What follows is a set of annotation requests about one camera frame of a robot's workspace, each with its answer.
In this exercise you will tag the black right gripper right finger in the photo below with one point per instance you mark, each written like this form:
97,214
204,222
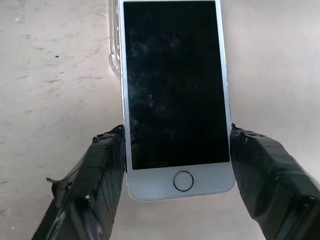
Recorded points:
275,185

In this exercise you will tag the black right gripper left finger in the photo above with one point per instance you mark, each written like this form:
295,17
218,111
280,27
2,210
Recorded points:
85,190

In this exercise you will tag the white smartphone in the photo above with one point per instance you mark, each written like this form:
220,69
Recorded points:
175,100

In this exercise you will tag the clear plastic phone case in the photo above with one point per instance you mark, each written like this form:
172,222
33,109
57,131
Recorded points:
114,42

